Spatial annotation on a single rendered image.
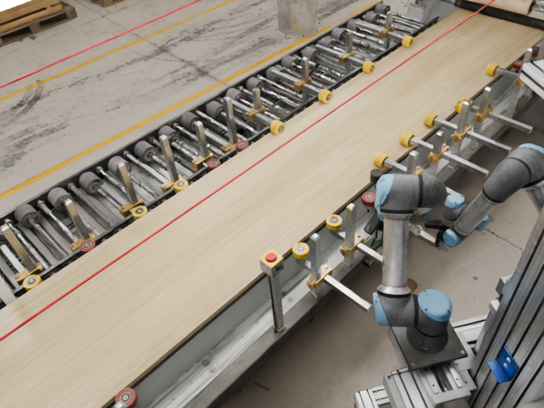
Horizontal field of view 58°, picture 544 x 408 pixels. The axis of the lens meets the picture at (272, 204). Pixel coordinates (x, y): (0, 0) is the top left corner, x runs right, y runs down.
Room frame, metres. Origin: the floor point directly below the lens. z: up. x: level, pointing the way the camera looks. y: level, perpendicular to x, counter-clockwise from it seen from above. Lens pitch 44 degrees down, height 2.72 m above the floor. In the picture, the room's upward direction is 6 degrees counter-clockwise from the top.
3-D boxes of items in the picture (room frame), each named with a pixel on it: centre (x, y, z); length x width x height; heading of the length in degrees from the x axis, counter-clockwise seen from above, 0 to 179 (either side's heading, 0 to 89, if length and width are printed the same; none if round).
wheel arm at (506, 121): (2.33, -1.40, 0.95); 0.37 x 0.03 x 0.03; 41
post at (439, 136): (2.05, -0.93, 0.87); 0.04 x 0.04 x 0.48; 41
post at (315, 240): (1.40, -0.17, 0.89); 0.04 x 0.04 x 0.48; 41
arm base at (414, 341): (0.93, -0.53, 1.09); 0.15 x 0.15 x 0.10
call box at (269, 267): (1.23, 0.02, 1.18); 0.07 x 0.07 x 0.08; 41
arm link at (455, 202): (1.49, -0.81, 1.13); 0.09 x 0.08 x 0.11; 38
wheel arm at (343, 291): (1.37, -0.24, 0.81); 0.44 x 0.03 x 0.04; 41
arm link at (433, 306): (0.93, -0.52, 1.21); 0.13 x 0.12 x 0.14; 80
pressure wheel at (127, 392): (0.87, 0.64, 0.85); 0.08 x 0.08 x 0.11
